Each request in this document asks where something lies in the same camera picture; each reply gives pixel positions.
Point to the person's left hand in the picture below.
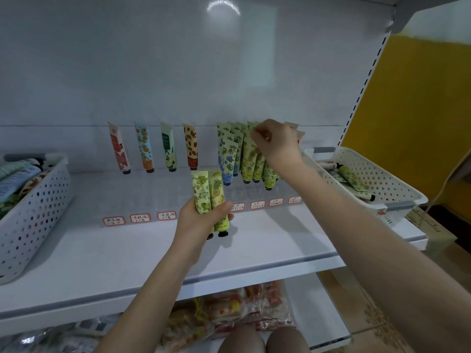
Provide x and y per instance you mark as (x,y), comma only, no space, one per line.
(195,235)

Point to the person's right hand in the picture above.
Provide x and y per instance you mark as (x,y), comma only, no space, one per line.
(279,147)

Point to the pile of green hand cream tubes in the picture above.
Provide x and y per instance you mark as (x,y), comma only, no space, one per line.
(353,180)

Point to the row of hand cream tubes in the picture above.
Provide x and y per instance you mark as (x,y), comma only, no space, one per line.
(191,143)

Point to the white metal shelf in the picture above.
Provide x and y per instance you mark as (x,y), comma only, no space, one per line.
(96,261)

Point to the white perforated plastic basket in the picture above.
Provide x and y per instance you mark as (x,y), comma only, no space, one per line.
(37,224)
(390,187)

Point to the pile of pale hand cream tubes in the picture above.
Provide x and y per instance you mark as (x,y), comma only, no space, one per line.
(18,180)

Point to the person's right forearm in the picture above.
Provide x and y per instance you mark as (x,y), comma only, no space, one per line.
(383,261)

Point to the person's left forearm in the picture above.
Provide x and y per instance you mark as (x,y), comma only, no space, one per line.
(151,309)

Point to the person's left leg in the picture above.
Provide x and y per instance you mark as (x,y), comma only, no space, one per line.
(241,342)

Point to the person's leg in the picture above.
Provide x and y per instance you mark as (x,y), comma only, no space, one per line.
(241,342)
(287,342)

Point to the person's right leg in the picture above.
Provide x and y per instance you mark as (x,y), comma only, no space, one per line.
(287,342)

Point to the pile of snack packets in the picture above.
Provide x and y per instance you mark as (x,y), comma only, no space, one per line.
(235,305)

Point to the clear divider tray with labels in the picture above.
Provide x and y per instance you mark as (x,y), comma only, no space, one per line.
(113,221)

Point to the small brown cardboard box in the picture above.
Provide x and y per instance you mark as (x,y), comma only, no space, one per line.
(430,224)

